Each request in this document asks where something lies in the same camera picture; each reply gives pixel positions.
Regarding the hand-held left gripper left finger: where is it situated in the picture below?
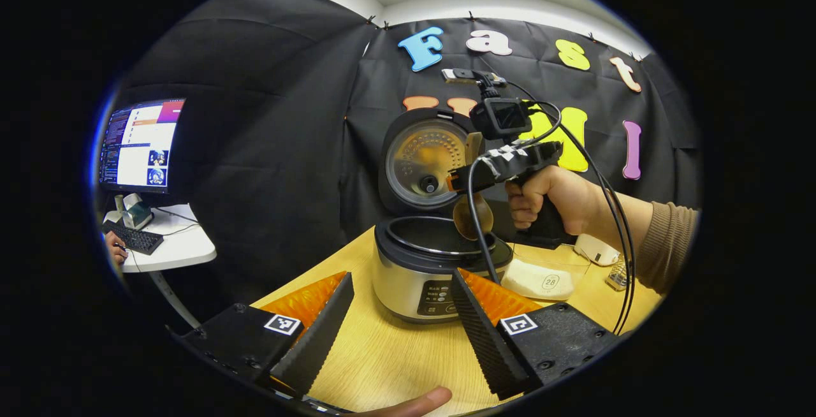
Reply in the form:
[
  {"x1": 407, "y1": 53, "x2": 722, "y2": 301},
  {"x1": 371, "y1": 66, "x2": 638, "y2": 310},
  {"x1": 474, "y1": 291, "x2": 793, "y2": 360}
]
[{"x1": 169, "y1": 270, "x2": 355, "y2": 400}]

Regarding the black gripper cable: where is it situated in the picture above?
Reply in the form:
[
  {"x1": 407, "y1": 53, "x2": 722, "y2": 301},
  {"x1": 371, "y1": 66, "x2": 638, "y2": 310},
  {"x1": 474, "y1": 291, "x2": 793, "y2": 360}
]
[
  {"x1": 467, "y1": 156, "x2": 506, "y2": 285},
  {"x1": 504, "y1": 79, "x2": 636, "y2": 335}
]

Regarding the clear plastic rice container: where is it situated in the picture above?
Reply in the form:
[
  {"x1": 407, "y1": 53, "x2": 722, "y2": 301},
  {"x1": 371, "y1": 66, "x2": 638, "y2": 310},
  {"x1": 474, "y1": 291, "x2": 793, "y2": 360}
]
[{"x1": 500, "y1": 242, "x2": 592, "y2": 303}]

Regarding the white toaster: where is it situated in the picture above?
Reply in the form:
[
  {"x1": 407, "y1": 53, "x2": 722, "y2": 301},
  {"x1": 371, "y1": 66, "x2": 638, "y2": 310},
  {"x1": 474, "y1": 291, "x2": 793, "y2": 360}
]
[{"x1": 574, "y1": 233, "x2": 620, "y2": 267}]

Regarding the black backdrop cloth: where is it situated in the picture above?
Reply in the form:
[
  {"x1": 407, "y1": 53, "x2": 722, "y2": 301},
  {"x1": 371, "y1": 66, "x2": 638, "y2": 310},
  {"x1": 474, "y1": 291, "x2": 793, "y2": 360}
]
[{"x1": 105, "y1": 0, "x2": 702, "y2": 316}]

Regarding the small grey desk device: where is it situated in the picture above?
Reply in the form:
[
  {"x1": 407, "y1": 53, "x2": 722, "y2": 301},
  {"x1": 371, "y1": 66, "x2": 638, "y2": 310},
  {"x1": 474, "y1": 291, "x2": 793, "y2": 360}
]
[{"x1": 105, "y1": 193, "x2": 154, "y2": 231}]

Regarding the white side table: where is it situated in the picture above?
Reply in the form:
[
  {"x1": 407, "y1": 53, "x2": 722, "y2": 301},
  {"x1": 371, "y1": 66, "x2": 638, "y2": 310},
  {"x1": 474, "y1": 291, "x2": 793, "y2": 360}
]
[{"x1": 102, "y1": 203, "x2": 217, "y2": 330}]

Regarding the black keyboard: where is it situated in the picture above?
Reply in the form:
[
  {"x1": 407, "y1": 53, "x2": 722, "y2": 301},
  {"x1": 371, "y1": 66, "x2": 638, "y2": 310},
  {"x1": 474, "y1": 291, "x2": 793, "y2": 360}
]
[{"x1": 102, "y1": 219, "x2": 164, "y2": 256}]

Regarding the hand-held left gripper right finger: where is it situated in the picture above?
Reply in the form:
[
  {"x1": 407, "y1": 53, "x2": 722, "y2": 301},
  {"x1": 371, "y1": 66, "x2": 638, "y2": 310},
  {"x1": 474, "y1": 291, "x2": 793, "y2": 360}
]
[{"x1": 449, "y1": 267, "x2": 620, "y2": 402}]

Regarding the computer monitor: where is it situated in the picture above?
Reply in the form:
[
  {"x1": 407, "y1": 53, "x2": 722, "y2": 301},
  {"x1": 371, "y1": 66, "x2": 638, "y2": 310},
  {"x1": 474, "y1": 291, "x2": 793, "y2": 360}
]
[{"x1": 99, "y1": 98, "x2": 186, "y2": 194}]

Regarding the black and silver rice cooker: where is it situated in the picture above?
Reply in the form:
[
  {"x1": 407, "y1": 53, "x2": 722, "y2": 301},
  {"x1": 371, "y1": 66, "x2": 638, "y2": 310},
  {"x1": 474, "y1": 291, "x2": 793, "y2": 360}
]
[{"x1": 373, "y1": 108, "x2": 514, "y2": 324}]

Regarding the wooden spoon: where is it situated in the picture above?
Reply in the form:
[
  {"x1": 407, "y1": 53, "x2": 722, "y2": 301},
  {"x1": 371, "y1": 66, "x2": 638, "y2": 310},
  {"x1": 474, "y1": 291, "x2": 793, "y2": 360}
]
[{"x1": 451, "y1": 132, "x2": 495, "y2": 241}]

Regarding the metal wire chopstick holder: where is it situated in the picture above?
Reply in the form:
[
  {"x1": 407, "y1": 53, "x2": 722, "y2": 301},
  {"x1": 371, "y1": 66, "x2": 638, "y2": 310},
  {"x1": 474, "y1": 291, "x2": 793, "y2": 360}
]
[{"x1": 606, "y1": 258, "x2": 629, "y2": 291}]

